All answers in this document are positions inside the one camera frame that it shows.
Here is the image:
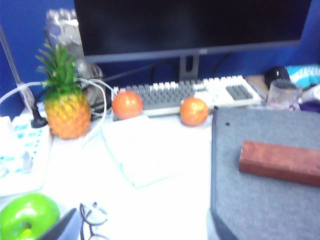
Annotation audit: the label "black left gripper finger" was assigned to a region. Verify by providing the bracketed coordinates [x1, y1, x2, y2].
[36, 207, 84, 240]

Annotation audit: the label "brown glasses case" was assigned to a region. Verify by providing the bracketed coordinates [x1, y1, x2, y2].
[238, 140, 320, 187]

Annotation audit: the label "black framed glasses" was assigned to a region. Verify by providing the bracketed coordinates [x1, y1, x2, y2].
[79, 201, 111, 240]

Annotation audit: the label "green apple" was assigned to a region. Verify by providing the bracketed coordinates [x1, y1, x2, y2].
[0, 192, 62, 240]

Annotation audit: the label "white power strip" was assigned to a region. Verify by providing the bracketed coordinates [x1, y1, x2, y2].
[0, 115, 54, 198]

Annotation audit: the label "white teal tissue pack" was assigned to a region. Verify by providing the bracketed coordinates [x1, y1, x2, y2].
[100, 115, 199, 189]

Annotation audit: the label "plastic pineapple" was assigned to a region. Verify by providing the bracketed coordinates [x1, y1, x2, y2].
[35, 42, 92, 140]

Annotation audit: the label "smooth orange fruit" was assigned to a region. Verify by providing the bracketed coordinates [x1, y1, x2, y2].
[111, 90, 144, 121]

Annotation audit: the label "ribbed orange tangerine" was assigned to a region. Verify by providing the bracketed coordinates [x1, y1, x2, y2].
[179, 97, 210, 127]

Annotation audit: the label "white and grey keyboard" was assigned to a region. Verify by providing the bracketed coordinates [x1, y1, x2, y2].
[111, 74, 264, 119]

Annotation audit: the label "grey felt laptop sleeve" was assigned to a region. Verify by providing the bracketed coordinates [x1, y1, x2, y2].
[209, 106, 320, 240]

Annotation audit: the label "grey monitor stand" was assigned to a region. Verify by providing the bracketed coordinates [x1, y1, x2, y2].
[179, 54, 200, 82]

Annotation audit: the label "brown mouse pad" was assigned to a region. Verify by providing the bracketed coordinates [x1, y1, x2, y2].
[244, 74, 269, 101]

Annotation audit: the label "black computer monitor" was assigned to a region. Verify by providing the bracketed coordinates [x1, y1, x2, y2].
[73, 0, 314, 64]

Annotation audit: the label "clear plastic cup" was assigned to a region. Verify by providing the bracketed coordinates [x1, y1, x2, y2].
[266, 79, 304, 111]

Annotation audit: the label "black computer mouse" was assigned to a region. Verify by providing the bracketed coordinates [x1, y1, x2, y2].
[264, 66, 291, 89]

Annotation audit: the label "teal white packet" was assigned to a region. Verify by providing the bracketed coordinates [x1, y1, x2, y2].
[284, 64, 320, 87]

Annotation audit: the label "white looped cable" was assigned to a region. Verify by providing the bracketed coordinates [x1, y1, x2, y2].
[0, 77, 119, 149]

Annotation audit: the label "grey metal post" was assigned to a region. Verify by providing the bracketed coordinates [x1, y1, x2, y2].
[0, 24, 35, 111]

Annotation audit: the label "black monitor cable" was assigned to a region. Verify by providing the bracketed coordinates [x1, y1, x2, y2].
[101, 61, 176, 83]

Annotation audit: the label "black looped cable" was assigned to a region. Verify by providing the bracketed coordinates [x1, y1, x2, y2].
[150, 60, 181, 81]

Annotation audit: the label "black thin cable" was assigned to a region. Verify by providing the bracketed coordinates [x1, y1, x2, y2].
[212, 52, 236, 78]

